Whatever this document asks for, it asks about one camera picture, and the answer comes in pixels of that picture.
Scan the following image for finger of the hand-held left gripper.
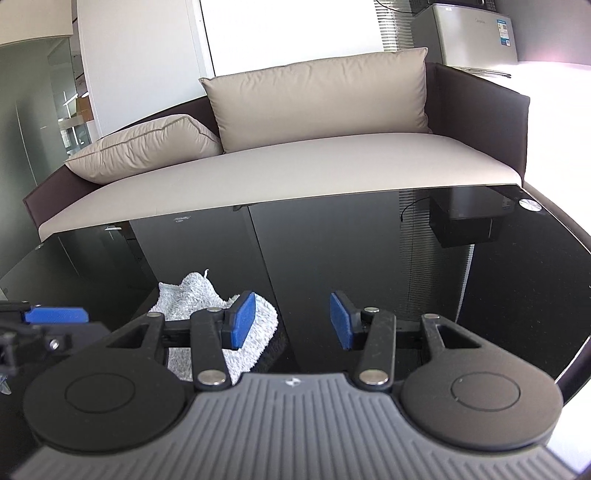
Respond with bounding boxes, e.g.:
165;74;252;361
0;302;90;326

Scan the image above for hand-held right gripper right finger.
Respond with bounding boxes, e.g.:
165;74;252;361
329;291;483;388

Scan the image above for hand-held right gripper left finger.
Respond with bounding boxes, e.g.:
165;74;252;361
107;291;257;389

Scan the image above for light grey fluffy towel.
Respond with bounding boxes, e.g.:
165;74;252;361
151;269;279;384

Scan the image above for dark brown sofa beige seat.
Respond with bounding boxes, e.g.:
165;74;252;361
23;62;531;243

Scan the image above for small beige cushion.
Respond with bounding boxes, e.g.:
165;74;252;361
65;114;222;185

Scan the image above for large beige cushion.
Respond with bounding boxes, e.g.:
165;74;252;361
198;47;432;153

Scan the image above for grey window blinds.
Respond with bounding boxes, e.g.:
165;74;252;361
374;0;444;54

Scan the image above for silver mini fridge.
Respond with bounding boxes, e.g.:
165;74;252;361
413;4;518;77

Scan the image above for black microwave oven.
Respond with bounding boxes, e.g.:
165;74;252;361
409;0;497;12

